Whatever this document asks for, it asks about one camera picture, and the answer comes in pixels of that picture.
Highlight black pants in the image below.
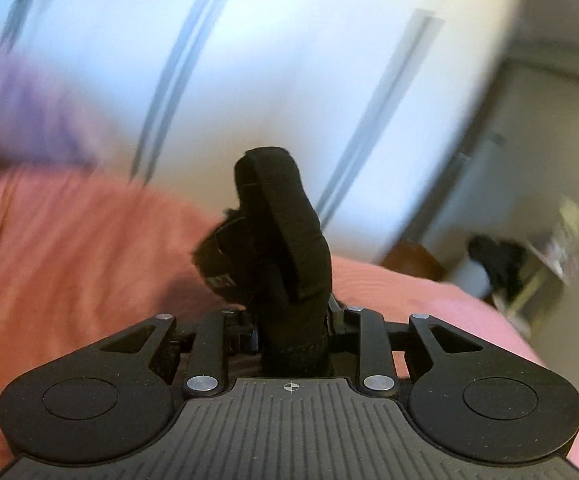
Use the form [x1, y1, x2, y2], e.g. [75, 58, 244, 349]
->
[193, 148, 333, 377]

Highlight white laundry basket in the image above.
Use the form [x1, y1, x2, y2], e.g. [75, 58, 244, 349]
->
[448, 258, 491, 298]

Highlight black clothes pile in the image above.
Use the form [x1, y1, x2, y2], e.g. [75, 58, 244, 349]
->
[467, 235, 527, 299]

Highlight dark wooden door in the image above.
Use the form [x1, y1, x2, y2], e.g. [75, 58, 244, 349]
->
[398, 60, 512, 244]

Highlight white wardrobe with black stripes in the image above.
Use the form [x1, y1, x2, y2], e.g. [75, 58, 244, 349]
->
[0, 0, 521, 261]

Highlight purple pillow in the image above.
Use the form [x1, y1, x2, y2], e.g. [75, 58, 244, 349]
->
[0, 49, 108, 166]

